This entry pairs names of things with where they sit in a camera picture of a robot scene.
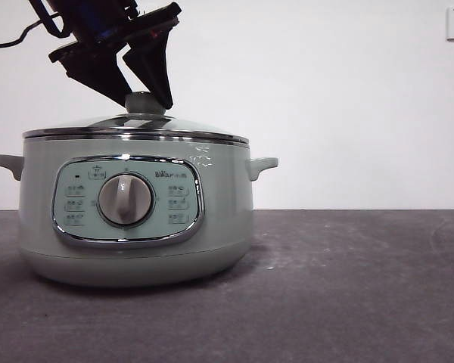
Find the pale green electric cooking pot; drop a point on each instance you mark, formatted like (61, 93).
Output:
(219, 211)

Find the glass lid with green knob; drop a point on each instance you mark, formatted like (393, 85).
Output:
(143, 103)

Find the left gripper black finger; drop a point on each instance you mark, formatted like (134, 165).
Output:
(94, 72)
(151, 60)

